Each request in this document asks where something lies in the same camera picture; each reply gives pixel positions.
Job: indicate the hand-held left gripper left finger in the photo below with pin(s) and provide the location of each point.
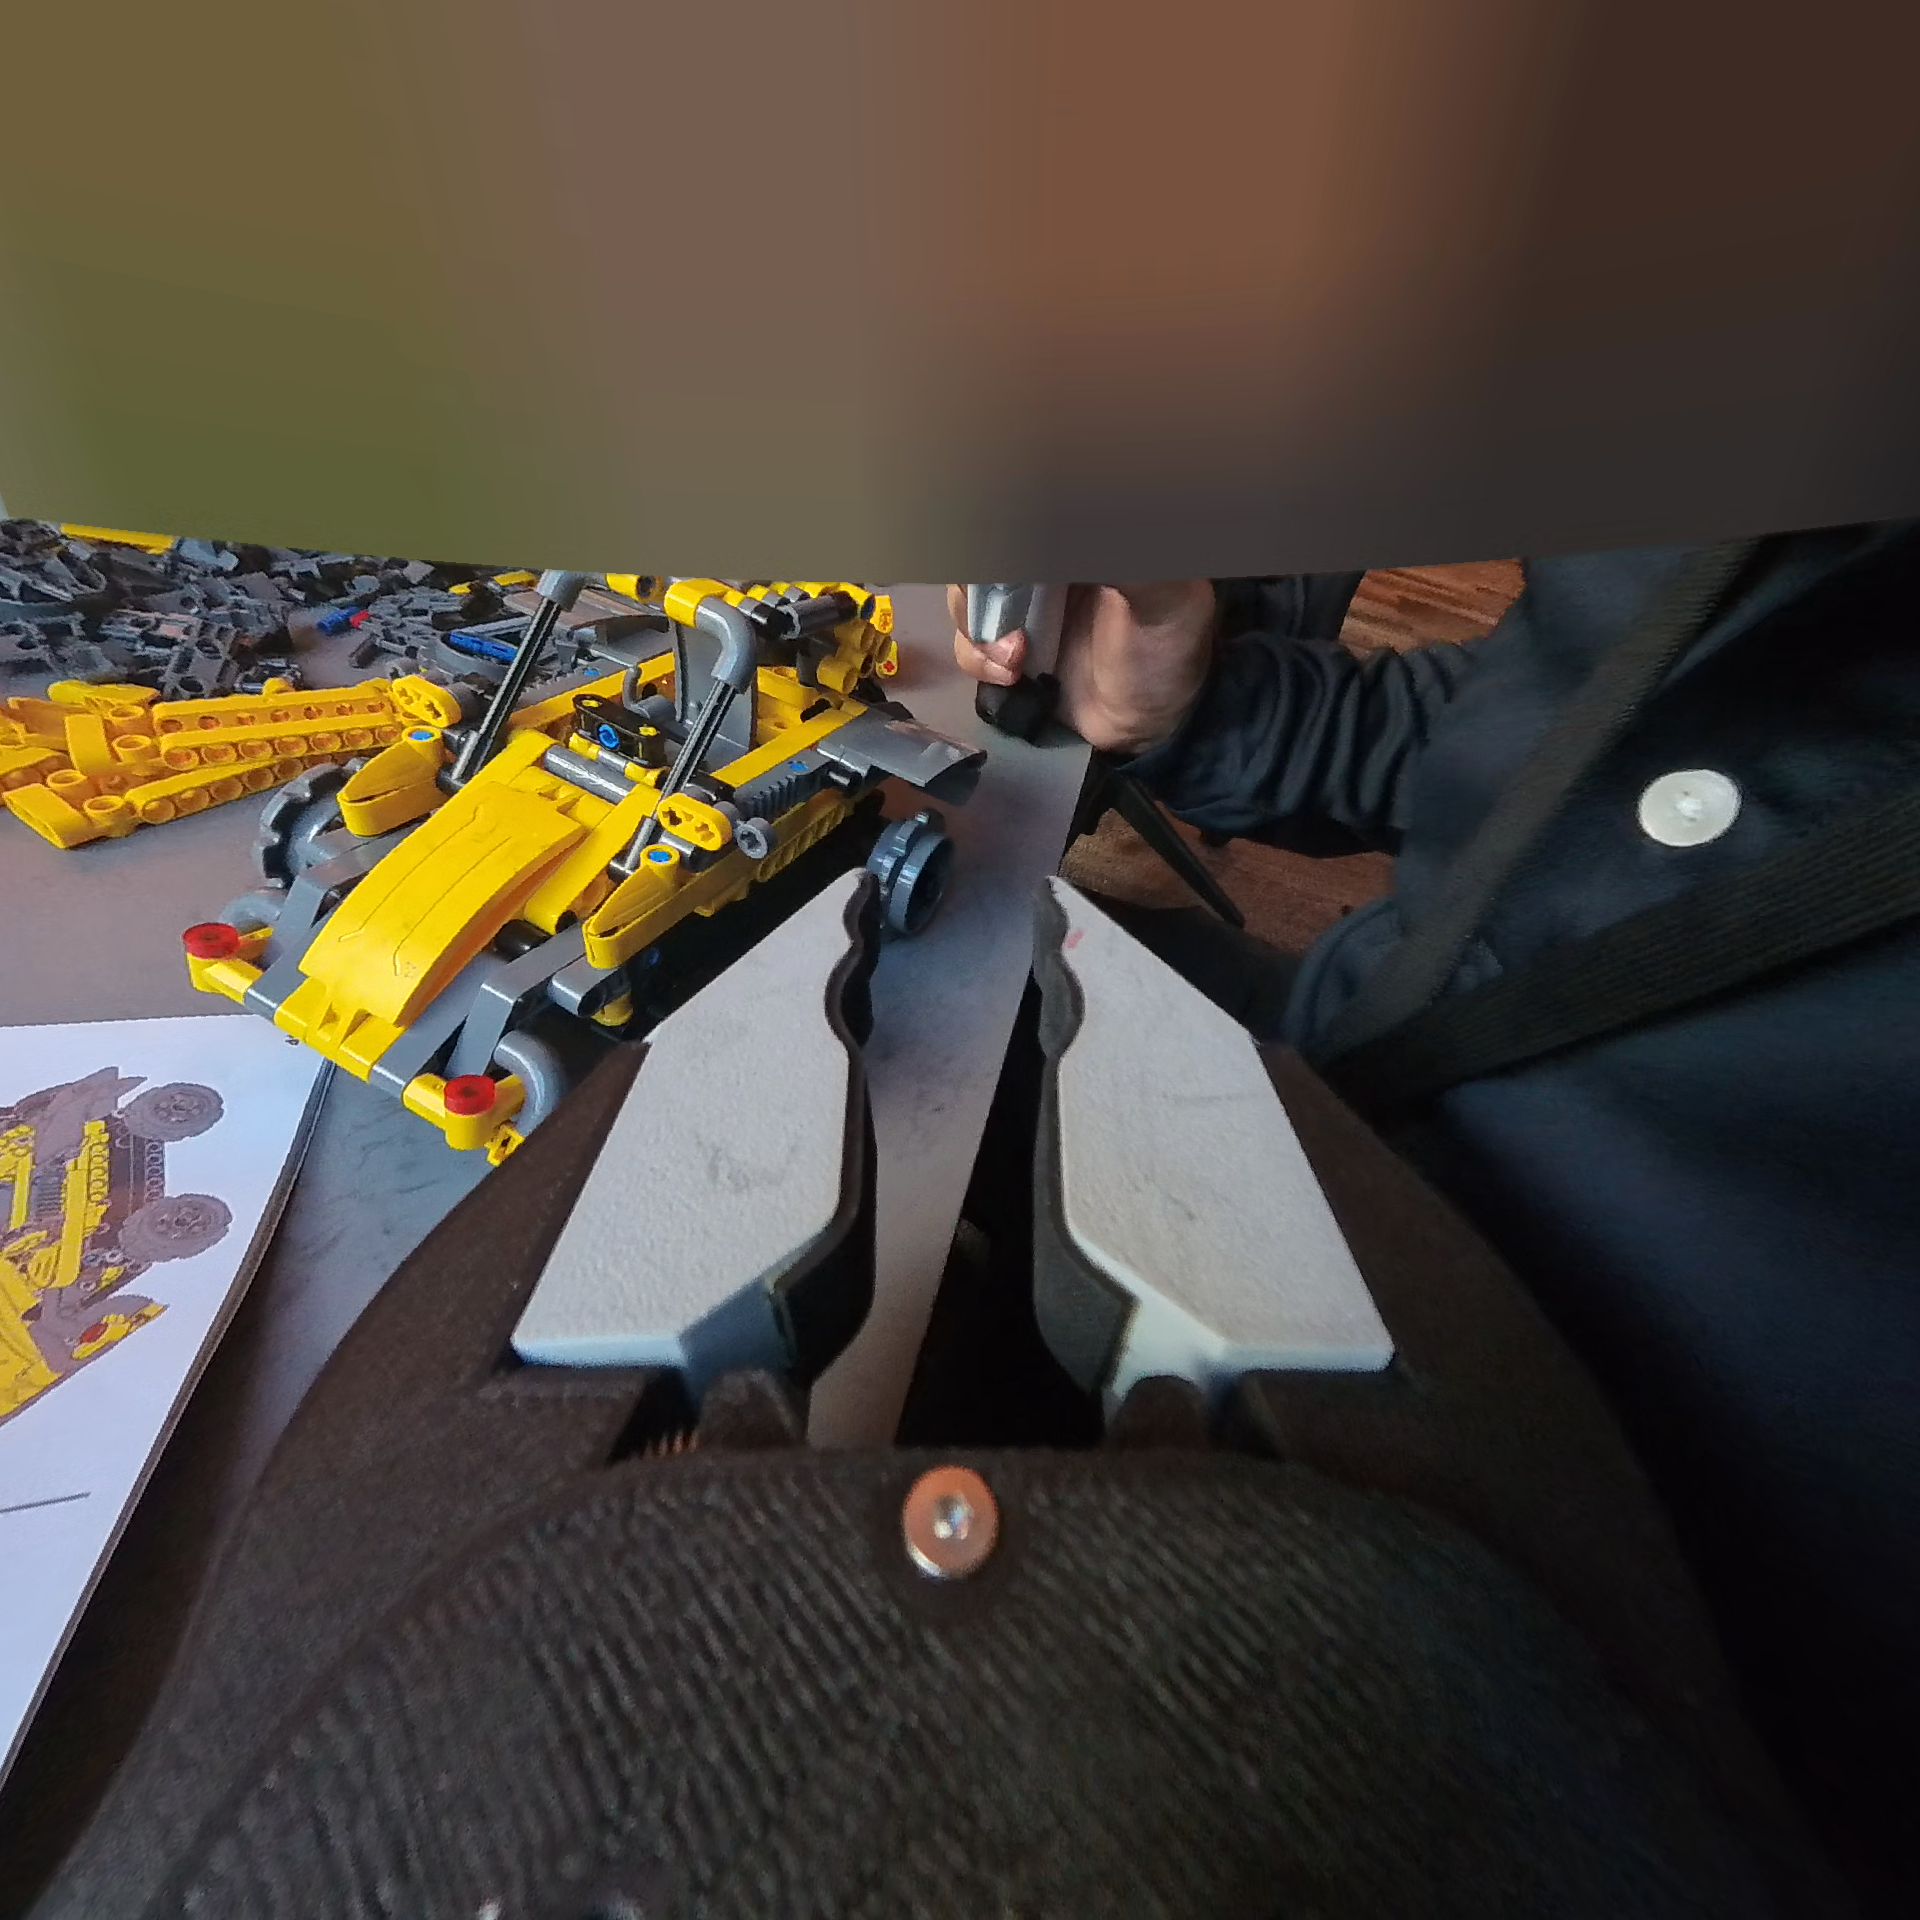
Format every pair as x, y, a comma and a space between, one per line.
706, 1185

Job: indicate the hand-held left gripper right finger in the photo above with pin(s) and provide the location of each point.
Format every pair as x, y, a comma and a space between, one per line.
1214, 1185

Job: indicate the yellow black toy brick vehicle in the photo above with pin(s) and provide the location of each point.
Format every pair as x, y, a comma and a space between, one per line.
452, 886

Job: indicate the person's right forearm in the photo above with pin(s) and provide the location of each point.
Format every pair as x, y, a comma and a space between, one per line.
1290, 720

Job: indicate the person's right hand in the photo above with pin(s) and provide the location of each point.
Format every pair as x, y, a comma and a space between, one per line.
1142, 662

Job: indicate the paper instruction booklet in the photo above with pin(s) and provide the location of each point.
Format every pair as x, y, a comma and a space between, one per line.
149, 1350

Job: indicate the white round button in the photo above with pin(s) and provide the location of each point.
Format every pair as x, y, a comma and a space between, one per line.
1687, 808

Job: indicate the pile of black toy bricks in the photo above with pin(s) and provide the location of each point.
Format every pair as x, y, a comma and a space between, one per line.
149, 615

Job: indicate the yellow toy frame piece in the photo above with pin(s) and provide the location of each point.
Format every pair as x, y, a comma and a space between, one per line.
182, 751

